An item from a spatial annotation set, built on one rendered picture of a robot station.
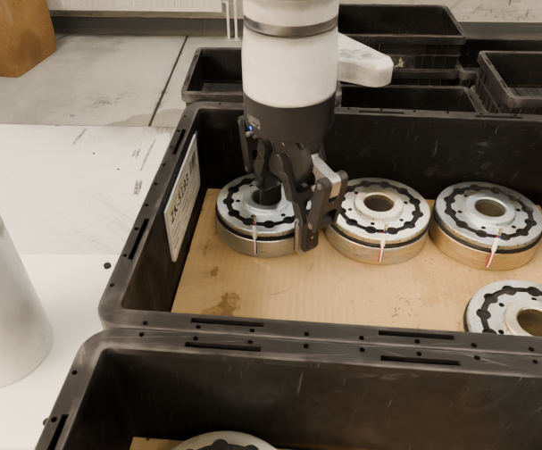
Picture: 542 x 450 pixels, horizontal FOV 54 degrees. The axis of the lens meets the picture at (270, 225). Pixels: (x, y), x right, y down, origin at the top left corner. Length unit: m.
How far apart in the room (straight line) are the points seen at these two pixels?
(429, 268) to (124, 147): 0.60
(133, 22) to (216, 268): 3.06
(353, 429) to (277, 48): 0.26
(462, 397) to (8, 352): 0.37
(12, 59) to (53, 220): 2.32
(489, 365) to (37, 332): 0.38
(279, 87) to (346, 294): 0.20
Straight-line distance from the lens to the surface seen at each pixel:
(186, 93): 1.37
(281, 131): 0.42
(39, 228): 0.82
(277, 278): 0.50
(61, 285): 0.62
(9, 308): 0.50
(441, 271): 0.53
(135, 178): 0.88
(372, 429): 0.38
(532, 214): 0.58
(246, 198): 0.53
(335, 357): 0.32
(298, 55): 0.40
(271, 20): 0.39
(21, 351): 0.53
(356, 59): 0.44
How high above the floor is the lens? 1.19
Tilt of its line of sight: 40 degrees down
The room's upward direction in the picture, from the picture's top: straight up
